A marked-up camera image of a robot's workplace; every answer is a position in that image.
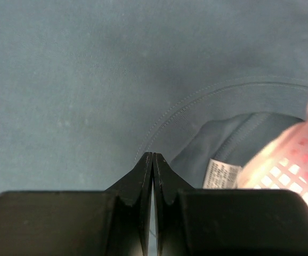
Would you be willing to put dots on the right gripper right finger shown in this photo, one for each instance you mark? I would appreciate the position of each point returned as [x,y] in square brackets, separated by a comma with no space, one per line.
[174,227]

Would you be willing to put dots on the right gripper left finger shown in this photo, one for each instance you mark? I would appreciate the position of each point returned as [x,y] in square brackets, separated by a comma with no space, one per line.
[129,231]

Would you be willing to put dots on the blue-grey t shirt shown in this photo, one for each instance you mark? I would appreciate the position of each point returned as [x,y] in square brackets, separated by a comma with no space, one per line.
[88,87]

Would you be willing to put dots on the white plastic laundry basket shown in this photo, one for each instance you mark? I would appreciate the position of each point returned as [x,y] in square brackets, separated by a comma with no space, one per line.
[282,164]

